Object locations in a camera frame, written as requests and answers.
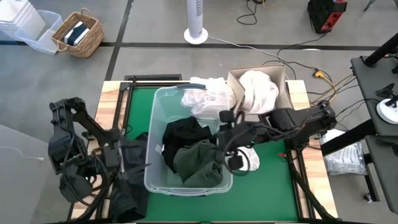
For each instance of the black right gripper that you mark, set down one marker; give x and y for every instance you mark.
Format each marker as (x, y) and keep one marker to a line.
(236, 137)

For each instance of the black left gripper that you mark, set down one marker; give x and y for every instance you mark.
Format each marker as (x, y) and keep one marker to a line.
(111, 155)

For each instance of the small white garment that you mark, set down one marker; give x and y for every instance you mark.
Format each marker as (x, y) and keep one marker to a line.
(252, 160)

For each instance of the dark green garment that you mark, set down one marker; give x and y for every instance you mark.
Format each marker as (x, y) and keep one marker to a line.
(199, 168)

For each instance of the dark charcoal garment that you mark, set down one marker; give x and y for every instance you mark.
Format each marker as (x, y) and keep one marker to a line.
(130, 199)

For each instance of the black garment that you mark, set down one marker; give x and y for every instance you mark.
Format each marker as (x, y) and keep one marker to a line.
(183, 133)

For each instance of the large white garment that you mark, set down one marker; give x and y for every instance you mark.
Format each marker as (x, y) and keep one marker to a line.
(258, 93)

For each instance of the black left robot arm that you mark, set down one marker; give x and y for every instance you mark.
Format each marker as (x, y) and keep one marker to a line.
(71, 149)

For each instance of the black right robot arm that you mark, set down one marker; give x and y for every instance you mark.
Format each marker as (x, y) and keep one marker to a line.
(298, 119)

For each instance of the white crumpled garment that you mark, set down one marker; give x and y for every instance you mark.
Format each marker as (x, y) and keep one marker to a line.
(211, 99)

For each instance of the red connector plug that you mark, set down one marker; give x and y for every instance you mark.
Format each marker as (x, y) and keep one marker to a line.
(281, 154)

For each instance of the clear plastic storage bin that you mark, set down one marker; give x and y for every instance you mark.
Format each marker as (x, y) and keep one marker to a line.
(158, 186)

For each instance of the open cardboard box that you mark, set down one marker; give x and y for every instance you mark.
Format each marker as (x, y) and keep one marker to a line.
(235, 81)

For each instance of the green table mat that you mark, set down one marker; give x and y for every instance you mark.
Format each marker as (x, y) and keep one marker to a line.
(264, 193)

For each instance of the black metal bar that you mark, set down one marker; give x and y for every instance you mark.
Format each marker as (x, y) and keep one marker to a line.
(155, 77)

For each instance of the grey flat board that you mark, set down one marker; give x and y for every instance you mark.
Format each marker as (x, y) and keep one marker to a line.
(25, 186)

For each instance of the white tower fan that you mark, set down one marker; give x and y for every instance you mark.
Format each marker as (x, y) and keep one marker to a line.
(196, 35)

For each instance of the black support beam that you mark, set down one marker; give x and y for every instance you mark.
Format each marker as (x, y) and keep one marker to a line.
(342, 143)

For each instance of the woven wicker basket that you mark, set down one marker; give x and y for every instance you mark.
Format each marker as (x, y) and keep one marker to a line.
(90, 43)

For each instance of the clear bag of white items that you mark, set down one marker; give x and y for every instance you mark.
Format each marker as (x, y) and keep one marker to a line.
(345, 158)

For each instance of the navy and white box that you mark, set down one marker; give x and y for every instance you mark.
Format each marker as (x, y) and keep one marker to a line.
(76, 34)

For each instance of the clear plastic tub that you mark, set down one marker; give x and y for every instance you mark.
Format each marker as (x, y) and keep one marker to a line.
(46, 43)

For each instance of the black side table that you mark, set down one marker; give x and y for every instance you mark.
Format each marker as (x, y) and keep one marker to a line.
(370, 93)

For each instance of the black and red rack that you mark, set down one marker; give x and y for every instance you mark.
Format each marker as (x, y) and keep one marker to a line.
(317, 15)

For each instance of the white round device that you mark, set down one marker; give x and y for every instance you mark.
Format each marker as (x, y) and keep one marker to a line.
(387, 113)

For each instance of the stack of white lids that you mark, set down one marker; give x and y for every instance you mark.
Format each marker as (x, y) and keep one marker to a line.
(18, 15)

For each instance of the black slanted pole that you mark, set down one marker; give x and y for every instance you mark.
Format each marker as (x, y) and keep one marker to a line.
(381, 51)

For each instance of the black aluminium table frame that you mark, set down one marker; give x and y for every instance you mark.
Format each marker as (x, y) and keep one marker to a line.
(298, 205)

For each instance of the black mount bracket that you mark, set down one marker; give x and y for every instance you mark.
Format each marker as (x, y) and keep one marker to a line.
(385, 91)

